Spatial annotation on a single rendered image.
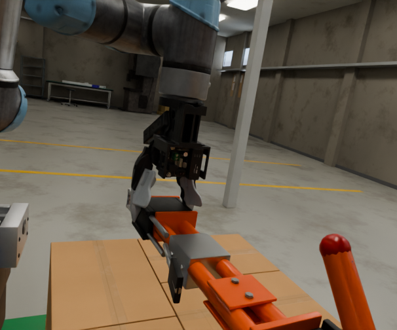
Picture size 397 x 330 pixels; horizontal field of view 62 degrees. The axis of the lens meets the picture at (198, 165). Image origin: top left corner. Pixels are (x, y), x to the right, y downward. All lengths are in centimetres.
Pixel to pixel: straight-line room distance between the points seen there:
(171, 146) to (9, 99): 45
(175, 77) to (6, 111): 45
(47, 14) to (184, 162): 26
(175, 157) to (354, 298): 31
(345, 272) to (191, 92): 32
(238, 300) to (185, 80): 30
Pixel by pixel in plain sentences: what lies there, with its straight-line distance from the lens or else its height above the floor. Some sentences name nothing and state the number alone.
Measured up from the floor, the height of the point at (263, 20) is 215.
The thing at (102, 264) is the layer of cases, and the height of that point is 54.
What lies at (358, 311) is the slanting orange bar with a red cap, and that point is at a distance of 28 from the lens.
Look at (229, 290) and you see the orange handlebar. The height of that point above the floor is 110.
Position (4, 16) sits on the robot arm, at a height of 139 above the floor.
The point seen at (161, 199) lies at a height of 111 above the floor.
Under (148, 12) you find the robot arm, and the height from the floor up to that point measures 140.
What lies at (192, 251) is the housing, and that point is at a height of 110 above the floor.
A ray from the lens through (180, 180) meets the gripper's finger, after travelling 57.
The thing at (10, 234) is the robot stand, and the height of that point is 98.
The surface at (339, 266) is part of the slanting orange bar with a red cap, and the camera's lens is 28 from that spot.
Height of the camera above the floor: 130
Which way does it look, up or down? 12 degrees down
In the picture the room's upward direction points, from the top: 9 degrees clockwise
